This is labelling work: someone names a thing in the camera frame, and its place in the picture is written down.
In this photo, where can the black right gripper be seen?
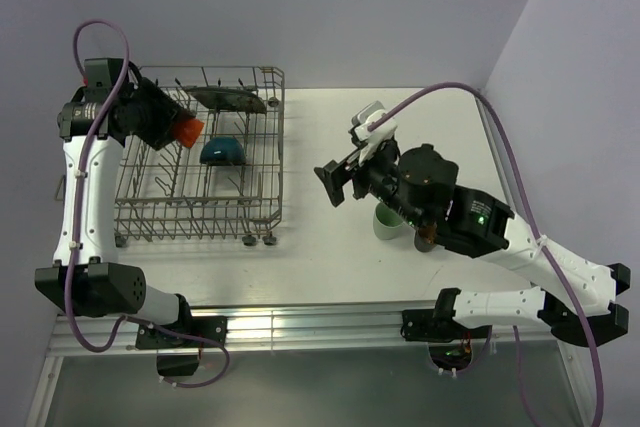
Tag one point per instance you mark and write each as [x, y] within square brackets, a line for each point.
[334, 174]

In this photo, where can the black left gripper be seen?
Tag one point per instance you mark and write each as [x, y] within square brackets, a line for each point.
[167, 112]

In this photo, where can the small red orange cup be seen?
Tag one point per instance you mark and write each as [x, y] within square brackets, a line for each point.
[186, 132]

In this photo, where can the black floral square plate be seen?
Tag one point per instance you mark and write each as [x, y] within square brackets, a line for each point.
[228, 99]

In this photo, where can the pale green cup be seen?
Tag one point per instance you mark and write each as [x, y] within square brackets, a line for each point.
[386, 224]

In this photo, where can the dark bowl tan inside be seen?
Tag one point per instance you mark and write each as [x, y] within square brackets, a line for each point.
[223, 151]

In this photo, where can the dark brown mug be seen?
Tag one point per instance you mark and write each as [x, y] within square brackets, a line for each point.
[424, 239]

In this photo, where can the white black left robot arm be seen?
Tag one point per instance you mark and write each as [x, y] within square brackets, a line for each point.
[86, 278]

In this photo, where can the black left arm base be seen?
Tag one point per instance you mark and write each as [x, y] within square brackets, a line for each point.
[198, 334]

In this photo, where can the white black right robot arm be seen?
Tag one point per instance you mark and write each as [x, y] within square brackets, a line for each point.
[421, 187]

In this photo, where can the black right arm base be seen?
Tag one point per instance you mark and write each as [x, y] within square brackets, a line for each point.
[437, 325]

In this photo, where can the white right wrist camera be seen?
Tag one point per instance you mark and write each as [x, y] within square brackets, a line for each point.
[371, 127]

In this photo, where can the grey wire dish rack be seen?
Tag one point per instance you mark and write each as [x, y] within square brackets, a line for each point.
[168, 194]

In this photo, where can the aluminium mounting rail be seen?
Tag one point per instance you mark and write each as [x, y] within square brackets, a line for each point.
[265, 328]

